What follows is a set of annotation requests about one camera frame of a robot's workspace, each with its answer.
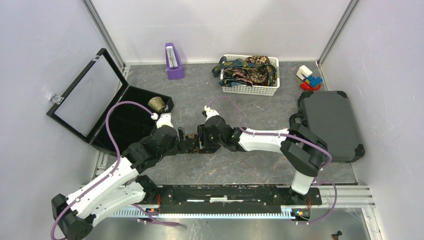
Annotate black gold floral tie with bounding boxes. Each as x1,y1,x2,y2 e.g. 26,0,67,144
185,134,221,154

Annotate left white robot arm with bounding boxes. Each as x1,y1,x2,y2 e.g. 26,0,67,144
50,125,179,240

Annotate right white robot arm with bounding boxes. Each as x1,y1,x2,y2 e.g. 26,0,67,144
204,115,332,204

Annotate pile of patterned ties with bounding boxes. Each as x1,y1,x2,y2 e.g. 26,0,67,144
211,55,278,88

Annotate rolled gold tie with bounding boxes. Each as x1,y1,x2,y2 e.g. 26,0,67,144
148,96,168,113

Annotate white perforated basket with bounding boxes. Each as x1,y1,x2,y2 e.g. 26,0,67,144
218,54,281,96

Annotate purple metronome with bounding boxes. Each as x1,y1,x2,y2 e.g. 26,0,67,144
165,42,185,80

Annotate black display box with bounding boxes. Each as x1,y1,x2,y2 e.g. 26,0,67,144
46,48,174,156

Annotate colourful toy blocks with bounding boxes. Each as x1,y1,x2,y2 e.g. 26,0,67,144
295,65,323,91

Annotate dark grey hard case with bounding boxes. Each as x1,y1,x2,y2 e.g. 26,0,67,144
289,90,366,163

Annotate small black knob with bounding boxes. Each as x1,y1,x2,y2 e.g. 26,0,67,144
331,230,343,240

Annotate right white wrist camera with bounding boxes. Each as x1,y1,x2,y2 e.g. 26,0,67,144
202,105,220,122

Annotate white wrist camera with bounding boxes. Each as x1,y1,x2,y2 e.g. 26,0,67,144
202,105,220,122
150,113,174,129

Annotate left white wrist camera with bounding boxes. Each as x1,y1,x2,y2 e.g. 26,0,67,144
150,113,174,129

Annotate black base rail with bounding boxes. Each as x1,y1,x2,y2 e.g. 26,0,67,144
141,184,323,215

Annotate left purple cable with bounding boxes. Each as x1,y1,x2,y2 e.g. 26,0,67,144
50,100,181,240

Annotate purple cable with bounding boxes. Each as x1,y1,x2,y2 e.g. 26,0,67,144
50,100,181,240
206,96,338,225

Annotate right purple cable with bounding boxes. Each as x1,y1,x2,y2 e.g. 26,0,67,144
206,96,338,225

